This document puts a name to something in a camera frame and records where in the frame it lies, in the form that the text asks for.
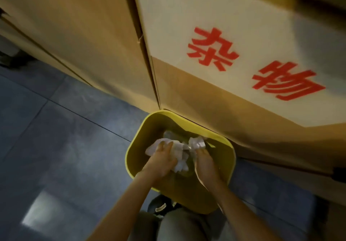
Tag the person's left hand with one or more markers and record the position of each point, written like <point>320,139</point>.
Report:
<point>159,163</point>

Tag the person's right hand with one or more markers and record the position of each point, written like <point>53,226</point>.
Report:
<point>206,167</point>

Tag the person's right fingers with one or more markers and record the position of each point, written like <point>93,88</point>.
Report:
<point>201,153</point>

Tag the person's left fingers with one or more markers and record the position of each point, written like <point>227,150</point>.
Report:
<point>165,147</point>

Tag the white paper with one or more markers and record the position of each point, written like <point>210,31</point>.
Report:
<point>179,151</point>

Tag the person's right forearm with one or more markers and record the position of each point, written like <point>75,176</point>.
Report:
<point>243,216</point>

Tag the person's left forearm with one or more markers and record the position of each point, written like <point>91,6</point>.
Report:
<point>123,208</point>

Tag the yellow plastic waste bin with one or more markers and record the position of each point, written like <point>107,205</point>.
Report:
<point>151,138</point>

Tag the person's black shoe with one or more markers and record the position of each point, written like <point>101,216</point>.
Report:
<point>162,204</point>

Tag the person's grey trousers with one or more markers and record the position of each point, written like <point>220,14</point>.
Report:
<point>175,226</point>

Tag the white sign with red characters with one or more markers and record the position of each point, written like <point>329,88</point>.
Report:
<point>243,32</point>

